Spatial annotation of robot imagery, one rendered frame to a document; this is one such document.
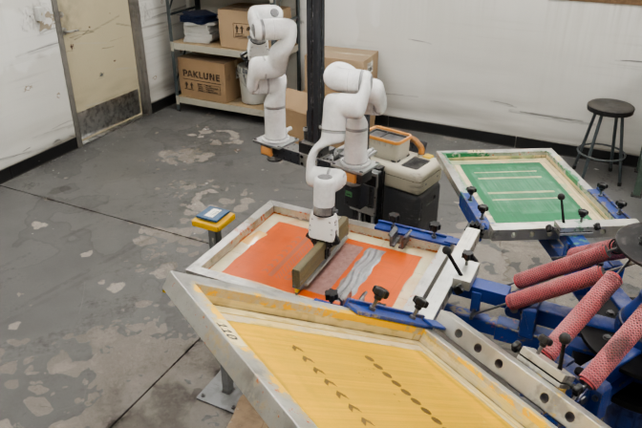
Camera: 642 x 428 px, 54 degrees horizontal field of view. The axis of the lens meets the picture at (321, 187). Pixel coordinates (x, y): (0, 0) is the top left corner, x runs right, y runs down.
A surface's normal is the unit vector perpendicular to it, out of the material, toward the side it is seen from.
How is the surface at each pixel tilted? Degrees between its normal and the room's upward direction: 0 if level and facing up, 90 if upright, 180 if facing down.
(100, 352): 0
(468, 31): 90
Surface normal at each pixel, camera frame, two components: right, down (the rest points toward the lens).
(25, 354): 0.00, -0.90
